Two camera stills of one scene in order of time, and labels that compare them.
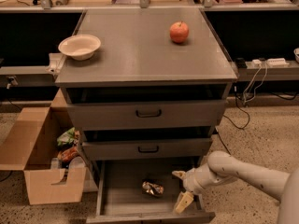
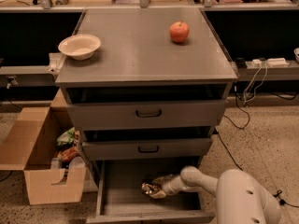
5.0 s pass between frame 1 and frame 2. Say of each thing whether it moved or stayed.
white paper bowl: stayed
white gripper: moved
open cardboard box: stayed
